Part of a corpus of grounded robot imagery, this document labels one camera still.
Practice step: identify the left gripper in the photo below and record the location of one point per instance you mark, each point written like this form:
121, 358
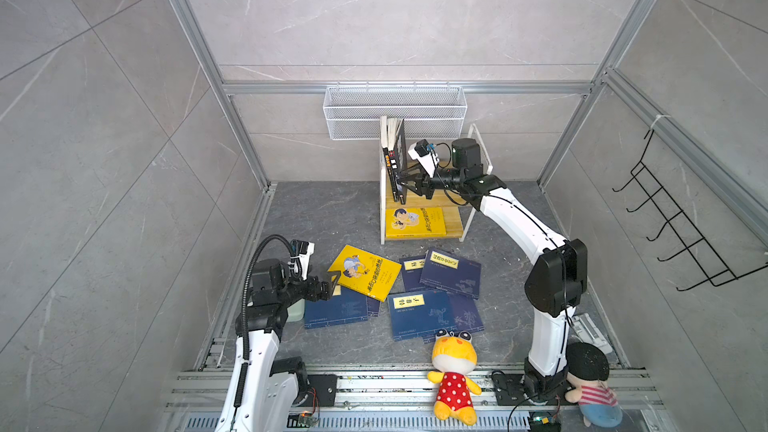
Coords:
324, 291

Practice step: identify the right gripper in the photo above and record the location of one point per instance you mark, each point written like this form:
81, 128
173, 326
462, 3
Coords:
411, 177

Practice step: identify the black wolf cover book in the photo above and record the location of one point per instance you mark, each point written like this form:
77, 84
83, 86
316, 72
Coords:
399, 160

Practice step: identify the yellow cartoon book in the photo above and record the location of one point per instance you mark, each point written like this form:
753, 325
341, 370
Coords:
366, 273
412, 223

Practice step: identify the blue book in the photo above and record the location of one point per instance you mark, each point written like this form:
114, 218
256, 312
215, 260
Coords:
420, 314
411, 273
451, 273

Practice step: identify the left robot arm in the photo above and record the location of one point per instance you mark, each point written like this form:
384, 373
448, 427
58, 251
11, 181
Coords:
263, 389

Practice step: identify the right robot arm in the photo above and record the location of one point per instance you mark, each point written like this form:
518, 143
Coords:
558, 276

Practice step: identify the blue book Lunyu label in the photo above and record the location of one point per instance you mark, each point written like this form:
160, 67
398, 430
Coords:
349, 307

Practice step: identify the white wooden two-tier shelf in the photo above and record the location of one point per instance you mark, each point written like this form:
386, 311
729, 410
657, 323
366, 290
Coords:
438, 192

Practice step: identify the yellow cartoon book in shelf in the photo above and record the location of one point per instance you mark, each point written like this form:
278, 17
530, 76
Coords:
412, 223

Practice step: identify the pale green case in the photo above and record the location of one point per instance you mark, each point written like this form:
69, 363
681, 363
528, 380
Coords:
296, 311

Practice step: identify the yellow plush toy red dress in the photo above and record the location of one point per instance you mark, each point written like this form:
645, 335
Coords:
454, 358

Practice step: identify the striped plush doll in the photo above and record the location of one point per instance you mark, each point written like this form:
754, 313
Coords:
588, 371

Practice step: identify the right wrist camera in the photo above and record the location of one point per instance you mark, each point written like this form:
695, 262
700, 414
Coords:
425, 154

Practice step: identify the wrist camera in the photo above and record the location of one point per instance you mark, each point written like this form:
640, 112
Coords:
300, 258
425, 154

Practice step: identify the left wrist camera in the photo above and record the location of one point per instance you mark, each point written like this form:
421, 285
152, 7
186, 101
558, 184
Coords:
300, 258

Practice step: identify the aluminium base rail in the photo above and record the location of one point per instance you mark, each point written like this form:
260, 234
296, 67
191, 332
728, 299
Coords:
391, 398

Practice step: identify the black wire hook rack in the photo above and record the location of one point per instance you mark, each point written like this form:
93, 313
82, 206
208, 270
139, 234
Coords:
678, 226

